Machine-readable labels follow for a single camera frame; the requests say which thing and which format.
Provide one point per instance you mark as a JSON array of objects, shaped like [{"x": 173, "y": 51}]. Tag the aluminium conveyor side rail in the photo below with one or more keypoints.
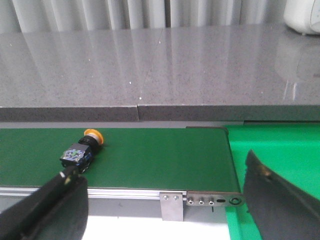
[{"x": 100, "y": 193}]

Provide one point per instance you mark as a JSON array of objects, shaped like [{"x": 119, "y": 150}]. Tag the dark granite countertop slab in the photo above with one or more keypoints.
[{"x": 260, "y": 72}]

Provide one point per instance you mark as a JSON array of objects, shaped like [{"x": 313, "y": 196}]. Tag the yellow emergency stop push button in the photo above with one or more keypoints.
[{"x": 82, "y": 153}]

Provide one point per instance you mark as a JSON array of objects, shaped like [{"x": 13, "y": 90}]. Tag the steel belt end plate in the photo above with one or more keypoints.
[{"x": 214, "y": 199}]

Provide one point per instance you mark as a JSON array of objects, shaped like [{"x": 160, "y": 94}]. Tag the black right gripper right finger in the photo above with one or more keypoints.
[{"x": 280, "y": 210}]

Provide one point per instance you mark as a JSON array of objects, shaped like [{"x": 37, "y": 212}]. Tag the bright green tray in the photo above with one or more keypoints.
[{"x": 291, "y": 150}]

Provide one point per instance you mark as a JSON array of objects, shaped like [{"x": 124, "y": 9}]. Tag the grey pleated curtain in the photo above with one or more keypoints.
[{"x": 27, "y": 16}]

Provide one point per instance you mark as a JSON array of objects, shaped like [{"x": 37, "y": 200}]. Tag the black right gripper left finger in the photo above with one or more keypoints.
[{"x": 56, "y": 211}]

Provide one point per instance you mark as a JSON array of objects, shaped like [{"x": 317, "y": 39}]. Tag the green conveyor belt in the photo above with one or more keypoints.
[{"x": 185, "y": 159}]

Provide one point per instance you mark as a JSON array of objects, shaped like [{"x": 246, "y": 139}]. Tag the steel conveyor support bracket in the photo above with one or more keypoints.
[{"x": 171, "y": 206}]

